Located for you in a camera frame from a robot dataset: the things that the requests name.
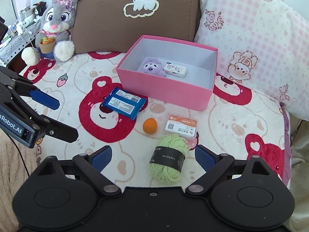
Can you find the white tissue pack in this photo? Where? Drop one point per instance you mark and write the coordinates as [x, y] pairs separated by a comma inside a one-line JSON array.
[[175, 69]]

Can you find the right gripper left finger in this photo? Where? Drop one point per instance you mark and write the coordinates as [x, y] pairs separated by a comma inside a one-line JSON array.
[[91, 167]]

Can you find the pink cardboard box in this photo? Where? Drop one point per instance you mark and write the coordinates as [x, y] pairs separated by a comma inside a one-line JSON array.
[[193, 91]]

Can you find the small black white plush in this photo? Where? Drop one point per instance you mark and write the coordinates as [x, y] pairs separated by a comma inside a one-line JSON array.
[[38, 10]]

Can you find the purple plush toy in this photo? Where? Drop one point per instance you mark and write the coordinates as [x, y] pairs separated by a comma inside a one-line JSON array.
[[152, 66]]

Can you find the patterned bedside table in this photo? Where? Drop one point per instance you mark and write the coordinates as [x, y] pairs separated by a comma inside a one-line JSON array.
[[18, 43]]

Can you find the bear print blanket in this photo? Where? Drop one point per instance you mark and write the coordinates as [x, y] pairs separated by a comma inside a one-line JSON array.
[[237, 121]]

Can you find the green yarn ball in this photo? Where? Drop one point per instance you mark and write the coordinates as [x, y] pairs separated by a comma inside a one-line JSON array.
[[167, 160]]

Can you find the blue snack package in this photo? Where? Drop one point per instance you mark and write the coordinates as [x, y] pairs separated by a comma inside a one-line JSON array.
[[124, 103]]

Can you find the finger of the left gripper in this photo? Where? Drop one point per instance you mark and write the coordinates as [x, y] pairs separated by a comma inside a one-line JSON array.
[[36, 94], [53, 128]]

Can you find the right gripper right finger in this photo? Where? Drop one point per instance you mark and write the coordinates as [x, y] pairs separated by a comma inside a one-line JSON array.
[[214, 165]]

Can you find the orange egg-shaped sponge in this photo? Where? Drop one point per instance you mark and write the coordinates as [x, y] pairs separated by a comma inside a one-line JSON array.
[[150, 126]]

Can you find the clear box with orange label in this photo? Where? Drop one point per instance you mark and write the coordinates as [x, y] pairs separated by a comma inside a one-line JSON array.
[[182, 126]]

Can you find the pink checked pillow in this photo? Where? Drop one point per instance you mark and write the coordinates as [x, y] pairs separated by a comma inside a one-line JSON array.
[[262, 45]]

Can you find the grey bunny plush toy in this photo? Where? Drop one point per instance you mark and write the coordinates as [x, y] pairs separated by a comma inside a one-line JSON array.
[[54, 40]]

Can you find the brown pillow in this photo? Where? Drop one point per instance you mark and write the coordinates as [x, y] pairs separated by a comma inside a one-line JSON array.
[[115, 25]]

